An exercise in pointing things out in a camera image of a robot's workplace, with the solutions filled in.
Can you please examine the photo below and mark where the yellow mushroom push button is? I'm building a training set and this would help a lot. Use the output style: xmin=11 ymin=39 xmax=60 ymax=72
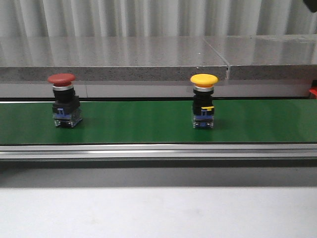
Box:
xmin=190 ymin=73 xmax=218 ymax=129

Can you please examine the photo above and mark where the red mushroom push button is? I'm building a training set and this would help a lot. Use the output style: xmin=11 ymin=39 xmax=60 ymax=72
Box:
xmin=48 ymin=73 xmax=82 ymax=128

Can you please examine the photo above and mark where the grey stone counter slab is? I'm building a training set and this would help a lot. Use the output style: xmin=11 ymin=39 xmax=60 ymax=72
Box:
xmin=0 ymin=35 xmax=317 ymax=81

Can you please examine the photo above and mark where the green conveyor belt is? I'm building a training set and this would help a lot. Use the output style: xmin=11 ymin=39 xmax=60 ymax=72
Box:
xmin=0 ymin=99 xmax=317 ymax=145

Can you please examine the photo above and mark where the red plastic object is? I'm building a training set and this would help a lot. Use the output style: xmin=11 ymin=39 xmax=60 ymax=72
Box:
xmin=309 ymin=80 xmax=317 ymax=99

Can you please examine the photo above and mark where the white pleated curtain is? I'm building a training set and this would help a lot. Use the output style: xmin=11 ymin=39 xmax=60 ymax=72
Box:
xmin=0 ymin=0 xmax=317 ymax=37

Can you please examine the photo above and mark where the aluminium conveyor side rail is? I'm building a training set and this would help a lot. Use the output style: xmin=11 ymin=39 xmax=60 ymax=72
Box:
xmin=0 ymin=142 xmax=317 ymax=168

